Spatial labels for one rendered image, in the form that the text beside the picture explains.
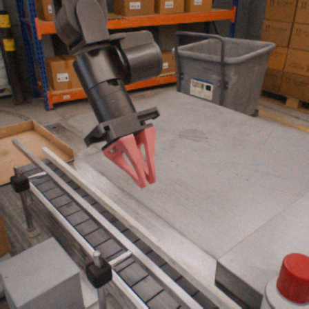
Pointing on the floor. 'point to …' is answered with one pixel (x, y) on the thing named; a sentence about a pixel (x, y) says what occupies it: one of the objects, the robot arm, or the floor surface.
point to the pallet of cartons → (287, 52)
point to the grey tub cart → (223, 70)
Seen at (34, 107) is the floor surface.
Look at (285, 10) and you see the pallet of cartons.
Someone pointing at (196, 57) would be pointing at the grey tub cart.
